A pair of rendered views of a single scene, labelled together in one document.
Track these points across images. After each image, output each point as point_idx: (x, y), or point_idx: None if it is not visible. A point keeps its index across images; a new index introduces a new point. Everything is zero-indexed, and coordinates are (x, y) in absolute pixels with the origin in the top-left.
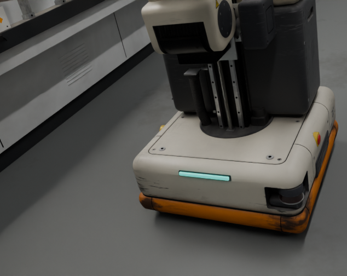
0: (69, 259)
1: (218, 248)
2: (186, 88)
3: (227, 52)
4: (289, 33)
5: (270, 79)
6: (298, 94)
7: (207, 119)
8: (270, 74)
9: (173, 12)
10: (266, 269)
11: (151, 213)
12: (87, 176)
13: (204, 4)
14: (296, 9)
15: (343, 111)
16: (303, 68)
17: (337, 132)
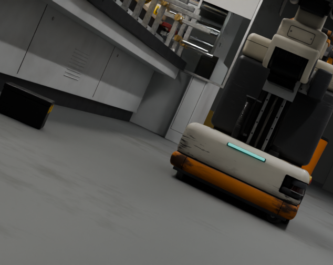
0: (114, 156)
1: (229, 206)
2: (232, 110)
3: (289, 94)
4: (325, 107)
5: (297, 130)
6: (309, 148)
7: (238, 135)
8: (299, 127)
9: (294, 46)
10: (265, 224)
11: (167, 174)
12: (94, 135)
13: (316, 51)
14: None
15: None
16: (321, 133)
17: None
